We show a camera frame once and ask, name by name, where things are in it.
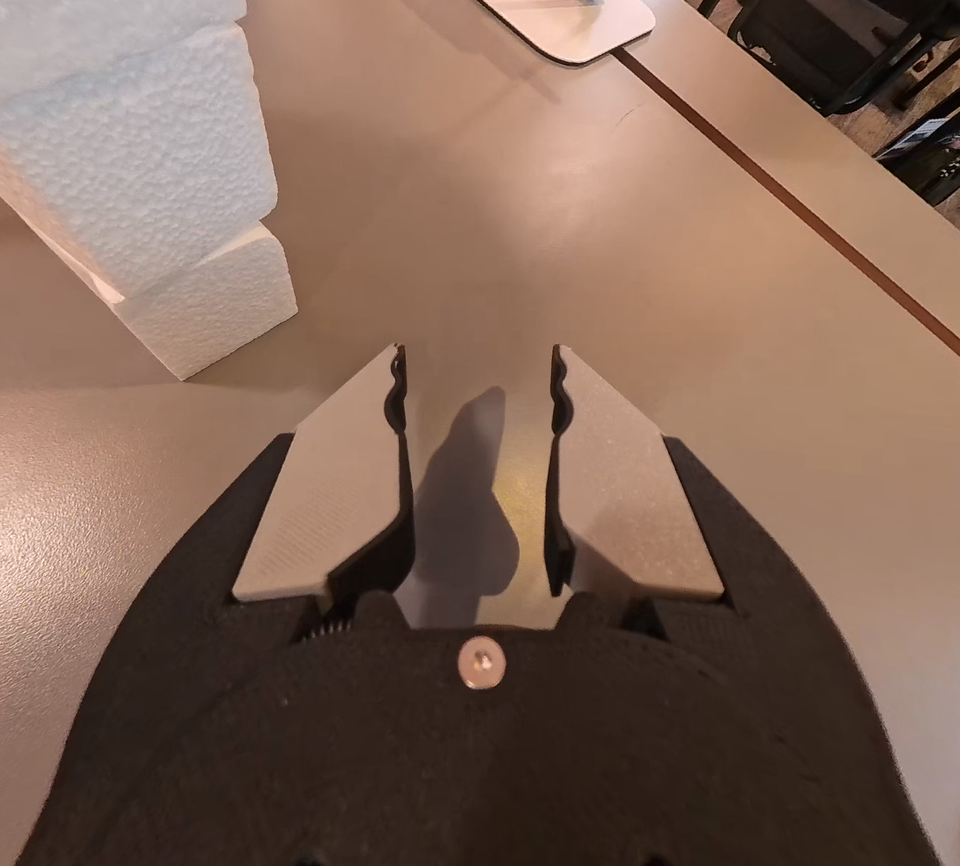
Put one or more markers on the black office chair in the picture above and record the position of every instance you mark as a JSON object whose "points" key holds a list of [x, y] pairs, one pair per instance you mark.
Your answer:
{"points": [[847, 3]]}

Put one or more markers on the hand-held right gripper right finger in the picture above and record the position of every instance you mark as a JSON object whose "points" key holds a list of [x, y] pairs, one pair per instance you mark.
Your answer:
{"points": [[630, 506]]}

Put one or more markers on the dark green bag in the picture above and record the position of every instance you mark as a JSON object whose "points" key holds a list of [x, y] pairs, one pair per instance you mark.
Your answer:
{"points": [[930, 161]]}

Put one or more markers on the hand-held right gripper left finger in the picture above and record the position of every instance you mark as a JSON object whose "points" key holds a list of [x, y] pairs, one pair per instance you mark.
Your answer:
{"points": [[330, 506]]}

